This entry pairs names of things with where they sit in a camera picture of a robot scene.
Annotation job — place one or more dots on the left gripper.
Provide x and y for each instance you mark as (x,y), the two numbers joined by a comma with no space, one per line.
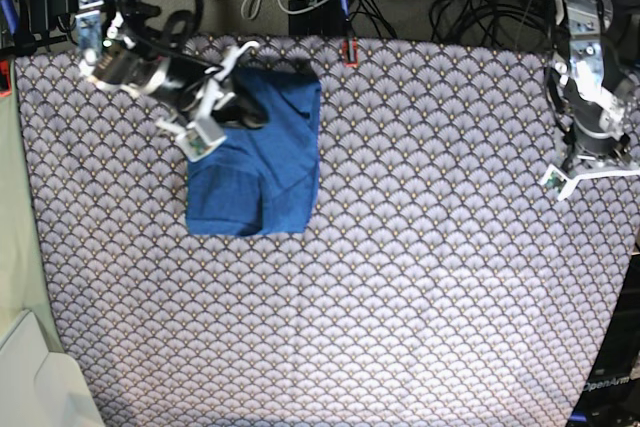
(596,133)

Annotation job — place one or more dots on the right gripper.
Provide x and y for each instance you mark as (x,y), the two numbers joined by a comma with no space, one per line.
(173,80)

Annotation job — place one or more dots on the blue long-sleeve T-shirt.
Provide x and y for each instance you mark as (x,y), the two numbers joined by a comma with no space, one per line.
(263,181)

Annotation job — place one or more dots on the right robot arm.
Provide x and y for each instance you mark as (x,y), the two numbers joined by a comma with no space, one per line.
(101,23)

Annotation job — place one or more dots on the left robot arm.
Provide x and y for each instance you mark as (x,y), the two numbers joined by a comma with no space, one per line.
(585,82)

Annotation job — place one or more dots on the fan-patterned table cloth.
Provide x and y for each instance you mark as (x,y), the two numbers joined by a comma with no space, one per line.
(438,282)

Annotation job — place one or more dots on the black OpenArm case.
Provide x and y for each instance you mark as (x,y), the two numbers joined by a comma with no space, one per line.
(610,396)

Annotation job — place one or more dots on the white plastic bin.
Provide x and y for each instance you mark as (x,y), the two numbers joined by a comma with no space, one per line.
(40,387)

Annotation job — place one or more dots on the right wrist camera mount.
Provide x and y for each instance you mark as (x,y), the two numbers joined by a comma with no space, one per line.
(197,133)

